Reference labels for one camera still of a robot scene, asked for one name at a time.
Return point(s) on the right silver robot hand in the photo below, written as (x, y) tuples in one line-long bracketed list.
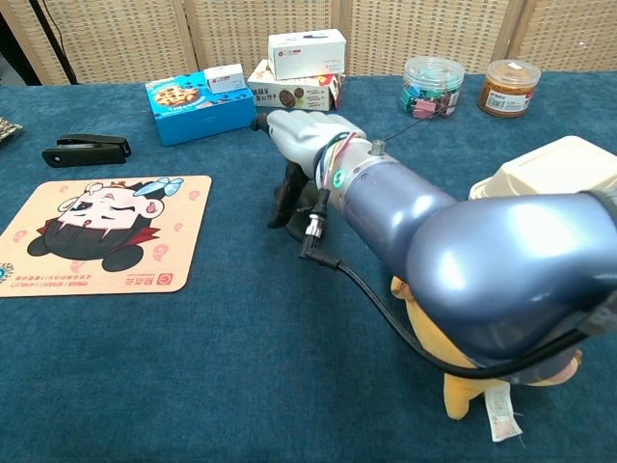
[(303, 135)]

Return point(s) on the black computer mouse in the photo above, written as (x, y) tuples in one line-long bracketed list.
[(300, 226)]

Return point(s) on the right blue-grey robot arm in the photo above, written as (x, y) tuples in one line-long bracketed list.
[(482, 251)]

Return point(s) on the white chocolate cookie box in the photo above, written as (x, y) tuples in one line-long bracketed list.
[(289, 96)]

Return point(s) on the blue cookie box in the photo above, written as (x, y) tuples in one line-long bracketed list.
[(207, 120)]

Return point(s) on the pink cartoon mouse pad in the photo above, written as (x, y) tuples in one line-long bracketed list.
[(106, 241)]

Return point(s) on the white takeout clamshell box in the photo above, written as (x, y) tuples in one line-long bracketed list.
[(544, 169)]

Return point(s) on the large white carton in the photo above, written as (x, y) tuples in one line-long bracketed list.
[(308, 55)]

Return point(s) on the small white carton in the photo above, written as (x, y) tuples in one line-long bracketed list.
[(224, 79)]

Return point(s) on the clear jar of binder clips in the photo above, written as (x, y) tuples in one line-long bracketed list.
[(431, 91)]

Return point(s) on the woven folding screen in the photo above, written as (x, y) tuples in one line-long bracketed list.
[(120, 38)]

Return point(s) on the clear jar of brown food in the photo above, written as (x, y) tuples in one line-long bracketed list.
[(508, 91)]

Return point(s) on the black stapler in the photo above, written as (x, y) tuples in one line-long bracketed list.
[(82, 153)]

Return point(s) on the blue table cloth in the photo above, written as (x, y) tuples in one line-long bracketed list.
[(241, 362)]

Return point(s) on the black stand pole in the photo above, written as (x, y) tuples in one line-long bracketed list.
[(50, 34)]

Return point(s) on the dark patterned pouch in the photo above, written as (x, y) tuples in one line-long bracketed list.
[(8, 129)]

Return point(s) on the yellow plush toy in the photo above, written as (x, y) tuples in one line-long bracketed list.
[(458, 395)]

